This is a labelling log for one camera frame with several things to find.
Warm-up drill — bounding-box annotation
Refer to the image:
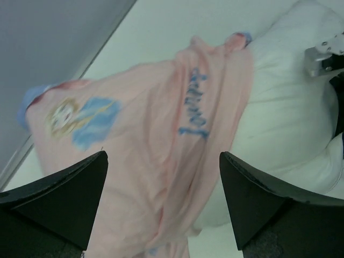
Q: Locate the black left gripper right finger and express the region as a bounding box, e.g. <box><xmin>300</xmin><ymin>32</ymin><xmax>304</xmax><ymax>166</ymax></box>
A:
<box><xmin>219</xmin><ymin>152</ymin><xmax>343</xmax><ymax>258</ymax></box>

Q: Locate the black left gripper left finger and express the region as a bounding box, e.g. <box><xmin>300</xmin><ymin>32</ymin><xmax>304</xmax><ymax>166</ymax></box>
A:
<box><xmin>1</xmin><ymin>151</ymin><xmax>108</xmax><ymax>258</ymax></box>

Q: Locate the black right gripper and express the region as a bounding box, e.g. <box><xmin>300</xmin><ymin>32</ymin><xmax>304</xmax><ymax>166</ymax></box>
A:
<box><xmin>321</xmin><ymin>53</ymin><xmax>343</xmax><ymax>157</ymax></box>

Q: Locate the white pillow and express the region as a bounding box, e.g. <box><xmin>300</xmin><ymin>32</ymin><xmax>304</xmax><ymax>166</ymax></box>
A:
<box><xmin>188</xmin><ymin>0</ymin><xmax>344</xmax><ymax>228</ymax></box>

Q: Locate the Frozen Elsa print pillowcase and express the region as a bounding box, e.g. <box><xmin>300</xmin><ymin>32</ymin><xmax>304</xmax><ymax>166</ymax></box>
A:
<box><xmin>18</xmin><ymin>33</ymin><xmax>253</xmax><ymax>257</ymax></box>

